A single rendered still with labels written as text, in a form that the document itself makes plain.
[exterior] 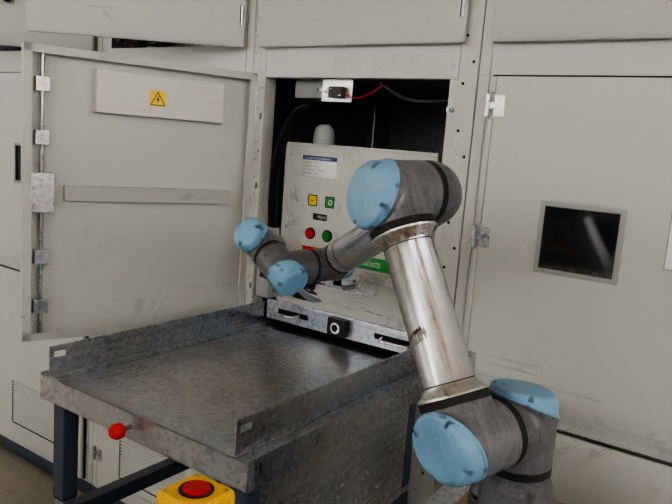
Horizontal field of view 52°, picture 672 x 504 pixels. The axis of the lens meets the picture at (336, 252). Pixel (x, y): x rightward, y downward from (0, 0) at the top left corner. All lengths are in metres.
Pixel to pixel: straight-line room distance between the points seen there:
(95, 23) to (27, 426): 1.71
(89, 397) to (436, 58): 1.10
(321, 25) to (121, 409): 1.08
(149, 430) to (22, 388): 1.77
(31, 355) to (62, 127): 1.35
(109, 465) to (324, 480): 1.38
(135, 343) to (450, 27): 1.07
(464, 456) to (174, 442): 0.56
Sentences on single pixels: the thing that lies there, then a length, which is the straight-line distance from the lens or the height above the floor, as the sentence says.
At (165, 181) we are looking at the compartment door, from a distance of 1.97.
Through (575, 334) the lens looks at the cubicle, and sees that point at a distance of 1.58.
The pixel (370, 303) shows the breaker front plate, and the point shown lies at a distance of 1.87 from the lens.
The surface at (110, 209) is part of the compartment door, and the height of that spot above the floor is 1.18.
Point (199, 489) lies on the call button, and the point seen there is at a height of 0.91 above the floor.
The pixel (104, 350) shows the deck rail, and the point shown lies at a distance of 1.71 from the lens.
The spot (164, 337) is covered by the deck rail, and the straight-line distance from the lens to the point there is 1.82.
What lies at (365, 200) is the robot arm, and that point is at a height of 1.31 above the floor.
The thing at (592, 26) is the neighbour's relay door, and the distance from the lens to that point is 1.58.
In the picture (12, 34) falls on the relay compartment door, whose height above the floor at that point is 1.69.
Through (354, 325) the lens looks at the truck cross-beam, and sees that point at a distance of 1.89.
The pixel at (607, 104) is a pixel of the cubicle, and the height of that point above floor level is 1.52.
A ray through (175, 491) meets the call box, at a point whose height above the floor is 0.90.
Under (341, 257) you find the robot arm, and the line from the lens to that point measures 1.45.
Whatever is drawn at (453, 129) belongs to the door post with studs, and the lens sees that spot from 1.68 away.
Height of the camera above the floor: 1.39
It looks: 9 degrees down
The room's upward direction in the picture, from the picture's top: 4 degrees clockwise
